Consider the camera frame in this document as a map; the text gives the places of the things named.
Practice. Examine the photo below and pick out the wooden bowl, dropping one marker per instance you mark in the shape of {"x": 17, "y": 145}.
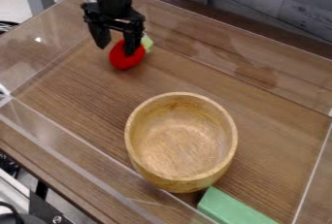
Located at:
{"x": 181, "y": 139}

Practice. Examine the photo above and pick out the black clamp with cable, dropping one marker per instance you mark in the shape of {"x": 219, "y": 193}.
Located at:
{"x": 21, "y": 210}

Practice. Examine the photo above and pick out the green block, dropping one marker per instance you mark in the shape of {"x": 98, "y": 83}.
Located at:
{"x": 228, "y": 211}

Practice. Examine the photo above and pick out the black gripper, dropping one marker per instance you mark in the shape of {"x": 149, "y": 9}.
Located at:
{"x": 129, "y": 22}

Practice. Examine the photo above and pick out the clear acrylic tray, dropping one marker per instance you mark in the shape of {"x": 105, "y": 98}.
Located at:
{"x": 68, "y": 104}

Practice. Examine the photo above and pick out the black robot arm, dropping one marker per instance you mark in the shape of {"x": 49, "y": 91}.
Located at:
{"x": 114, "y": 7}

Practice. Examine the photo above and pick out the red felt fruit green leaf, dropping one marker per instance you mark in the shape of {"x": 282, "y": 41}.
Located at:
{"x": 124, "y": 62}

